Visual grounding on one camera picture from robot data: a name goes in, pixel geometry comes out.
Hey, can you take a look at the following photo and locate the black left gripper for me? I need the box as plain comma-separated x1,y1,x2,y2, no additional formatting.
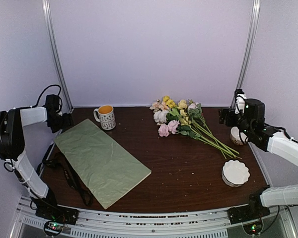
48,112,74,132

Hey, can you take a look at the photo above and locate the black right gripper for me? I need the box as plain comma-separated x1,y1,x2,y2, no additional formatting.
218,108,253,137

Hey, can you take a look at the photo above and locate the pale yellow flower stem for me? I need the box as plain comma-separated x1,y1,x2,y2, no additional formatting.
177,100,241,159

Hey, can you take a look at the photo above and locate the pink rose flower stem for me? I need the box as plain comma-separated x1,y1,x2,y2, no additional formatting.
157,120,233,159

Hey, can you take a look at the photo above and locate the white pink flower stem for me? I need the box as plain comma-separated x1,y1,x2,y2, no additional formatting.
153,108,215,139

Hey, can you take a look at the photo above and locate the wrapping paper sheet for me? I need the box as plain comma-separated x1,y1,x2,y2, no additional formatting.
55,119,151,209

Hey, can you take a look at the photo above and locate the peach flower stem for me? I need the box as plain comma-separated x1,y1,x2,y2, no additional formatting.
149,99,239,159

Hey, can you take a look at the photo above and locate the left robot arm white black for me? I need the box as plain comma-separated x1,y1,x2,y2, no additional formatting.
0,84,73,199

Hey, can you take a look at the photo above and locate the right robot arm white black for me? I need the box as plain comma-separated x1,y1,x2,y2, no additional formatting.
219,95,298,219

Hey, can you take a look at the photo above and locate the small white bowl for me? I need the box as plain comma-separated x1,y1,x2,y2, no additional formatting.
230,126,248,145

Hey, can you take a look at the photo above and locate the patterned mug yellow inside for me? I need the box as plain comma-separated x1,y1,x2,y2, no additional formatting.
93,105,116,131

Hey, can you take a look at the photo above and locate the scalloped white bowl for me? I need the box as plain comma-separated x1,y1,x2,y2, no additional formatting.
222,160,250,187

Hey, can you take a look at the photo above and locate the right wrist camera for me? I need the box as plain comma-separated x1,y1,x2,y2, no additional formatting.
234,89,246,114

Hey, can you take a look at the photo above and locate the black camera strap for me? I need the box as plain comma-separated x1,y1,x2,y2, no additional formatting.
41,153,93,206

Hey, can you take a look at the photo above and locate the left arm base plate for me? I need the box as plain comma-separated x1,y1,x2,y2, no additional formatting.
35,205,79,225

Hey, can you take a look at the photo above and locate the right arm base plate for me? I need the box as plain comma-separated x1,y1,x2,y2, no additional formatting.
227,205,270,225

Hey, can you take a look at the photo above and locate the right aluminium frame post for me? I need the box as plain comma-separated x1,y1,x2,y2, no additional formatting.
229,0,261,109

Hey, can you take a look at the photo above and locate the aluminium frame post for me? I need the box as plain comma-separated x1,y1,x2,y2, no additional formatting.
42,0,74,112
229,0,261,109

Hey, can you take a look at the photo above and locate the left aluminium frame post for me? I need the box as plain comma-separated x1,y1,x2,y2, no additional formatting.
42,0,74,112

